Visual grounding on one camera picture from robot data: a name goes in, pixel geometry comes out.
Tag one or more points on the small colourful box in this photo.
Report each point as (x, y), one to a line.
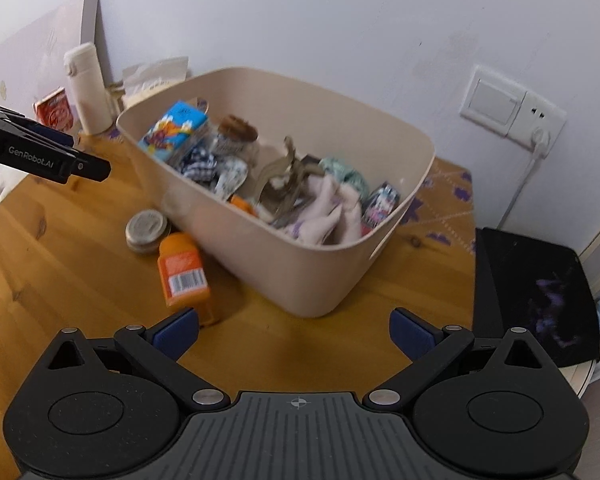
(380, 205)

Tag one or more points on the round metal tin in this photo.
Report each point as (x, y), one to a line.
(147, 230)

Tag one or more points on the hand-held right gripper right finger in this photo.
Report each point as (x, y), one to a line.
(411, 334)

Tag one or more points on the blue white patterned packet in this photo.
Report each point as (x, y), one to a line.
(230, 175)

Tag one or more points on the blue cartoon tissue pack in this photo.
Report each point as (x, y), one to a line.
(172, 132)

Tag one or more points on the teal sock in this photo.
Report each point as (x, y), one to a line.
(345, 175)

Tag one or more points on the wooden desktop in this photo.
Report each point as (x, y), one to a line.
(80, 285)

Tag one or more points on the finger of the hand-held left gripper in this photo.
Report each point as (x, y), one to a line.
(50, 132)
(92, 167)

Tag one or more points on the beige storage basket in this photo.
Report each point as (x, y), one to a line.
(290, 275)

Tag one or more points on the orange bottle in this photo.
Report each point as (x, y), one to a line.
(182, 270)

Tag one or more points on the white thermos bottle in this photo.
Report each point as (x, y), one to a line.
(87, 90)

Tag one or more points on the white wall socket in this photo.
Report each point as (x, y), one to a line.
(545, 115)

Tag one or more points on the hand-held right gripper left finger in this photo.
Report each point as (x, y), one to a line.
(177, 332)

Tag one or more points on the pink bed headboard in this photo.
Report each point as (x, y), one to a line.
(30, 50)

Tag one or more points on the olive sock pair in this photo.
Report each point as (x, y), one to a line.
(285, 180)

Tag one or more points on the orange sock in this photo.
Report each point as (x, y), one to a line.
(242, 205)

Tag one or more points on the white wall switch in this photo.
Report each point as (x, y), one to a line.
(490, 100)

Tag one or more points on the yellow tissue pack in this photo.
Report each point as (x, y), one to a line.
(145, 91)

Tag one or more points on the glass jar with cork lid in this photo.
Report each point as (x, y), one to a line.
(235, 135)

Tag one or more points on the red white drink carton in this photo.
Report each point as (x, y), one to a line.
(55, 110)

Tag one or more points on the white round stool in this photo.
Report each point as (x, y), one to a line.
(580, 375)

